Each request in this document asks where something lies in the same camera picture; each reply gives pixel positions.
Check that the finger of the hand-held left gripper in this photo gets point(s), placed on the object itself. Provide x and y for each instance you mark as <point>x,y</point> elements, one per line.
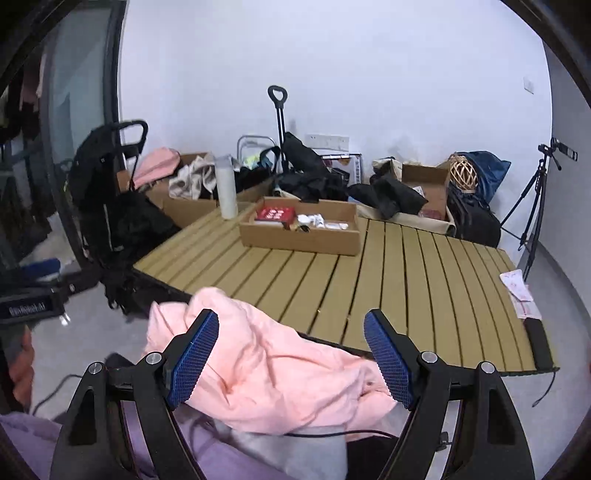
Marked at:
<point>78,281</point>
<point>44,267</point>

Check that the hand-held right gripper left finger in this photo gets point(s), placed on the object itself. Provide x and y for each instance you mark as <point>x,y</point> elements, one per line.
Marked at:
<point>196,355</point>

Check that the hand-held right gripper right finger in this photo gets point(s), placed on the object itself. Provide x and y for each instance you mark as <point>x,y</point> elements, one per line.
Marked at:
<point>388,360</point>

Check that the pink garment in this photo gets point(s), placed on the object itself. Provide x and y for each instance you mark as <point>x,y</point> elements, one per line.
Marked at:
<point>277,364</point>

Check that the small white bottle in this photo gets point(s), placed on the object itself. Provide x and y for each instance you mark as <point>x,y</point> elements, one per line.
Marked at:
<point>336,225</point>

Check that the shallow cardboard tray box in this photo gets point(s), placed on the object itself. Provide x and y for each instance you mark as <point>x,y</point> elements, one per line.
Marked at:
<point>295,240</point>

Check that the red printed box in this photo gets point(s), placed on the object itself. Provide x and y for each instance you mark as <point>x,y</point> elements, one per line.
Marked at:
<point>276,213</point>

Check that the person's left hand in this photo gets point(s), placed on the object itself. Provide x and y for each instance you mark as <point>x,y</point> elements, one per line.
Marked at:
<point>21,364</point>

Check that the large cardboard box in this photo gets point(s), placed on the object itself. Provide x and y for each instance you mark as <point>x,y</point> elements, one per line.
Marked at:
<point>189,210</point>

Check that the grey cloth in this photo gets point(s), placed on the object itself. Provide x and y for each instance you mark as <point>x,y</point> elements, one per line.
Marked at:
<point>286,457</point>

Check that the pink cloth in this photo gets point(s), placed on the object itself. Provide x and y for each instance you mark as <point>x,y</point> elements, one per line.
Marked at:
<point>157,166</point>

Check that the pink printed papers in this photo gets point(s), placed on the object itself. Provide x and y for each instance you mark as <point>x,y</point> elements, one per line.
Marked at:
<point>517,288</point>

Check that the white cloth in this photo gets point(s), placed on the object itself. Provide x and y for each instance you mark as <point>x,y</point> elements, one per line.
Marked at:
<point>191,182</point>

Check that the black flat case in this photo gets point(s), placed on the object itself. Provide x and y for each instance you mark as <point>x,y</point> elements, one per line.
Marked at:
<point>538,341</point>

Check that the black backpack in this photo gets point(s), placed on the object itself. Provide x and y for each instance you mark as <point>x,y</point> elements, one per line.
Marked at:
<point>475,221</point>

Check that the tall white tumbler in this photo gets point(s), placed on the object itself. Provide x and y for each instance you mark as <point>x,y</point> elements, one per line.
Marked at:
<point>226,184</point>

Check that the small open cardboard box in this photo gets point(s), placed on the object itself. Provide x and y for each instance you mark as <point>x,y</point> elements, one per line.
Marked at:
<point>427,177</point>

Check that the white printed carton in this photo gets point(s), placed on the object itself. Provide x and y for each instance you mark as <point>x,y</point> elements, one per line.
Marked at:
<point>353,168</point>

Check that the black clothes pile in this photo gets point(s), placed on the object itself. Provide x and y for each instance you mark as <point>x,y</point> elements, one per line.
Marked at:
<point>309,175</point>

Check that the glass door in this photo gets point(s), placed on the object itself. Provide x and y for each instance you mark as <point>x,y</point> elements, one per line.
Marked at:
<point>78,69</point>

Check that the wicker ball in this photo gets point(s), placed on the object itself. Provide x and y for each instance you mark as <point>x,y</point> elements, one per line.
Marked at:
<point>463,173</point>

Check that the teal and yellow bag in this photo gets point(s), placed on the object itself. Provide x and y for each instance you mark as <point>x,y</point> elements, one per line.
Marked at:
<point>254,160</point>

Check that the blue bag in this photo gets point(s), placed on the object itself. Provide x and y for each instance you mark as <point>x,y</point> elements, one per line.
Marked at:
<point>489,170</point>

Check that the black tripod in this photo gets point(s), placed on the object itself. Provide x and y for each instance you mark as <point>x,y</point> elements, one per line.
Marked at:
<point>538,194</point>

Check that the white metal frame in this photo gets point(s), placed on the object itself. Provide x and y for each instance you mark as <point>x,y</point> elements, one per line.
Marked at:
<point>249,141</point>

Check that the white wall outlet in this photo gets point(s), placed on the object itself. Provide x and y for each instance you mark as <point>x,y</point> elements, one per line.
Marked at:
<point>328,138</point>

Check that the camera on tripod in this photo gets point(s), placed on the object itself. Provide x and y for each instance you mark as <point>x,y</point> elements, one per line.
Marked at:
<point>558,147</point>

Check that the white wall switch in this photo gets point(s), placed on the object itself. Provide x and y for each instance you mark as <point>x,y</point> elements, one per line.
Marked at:
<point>528,85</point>

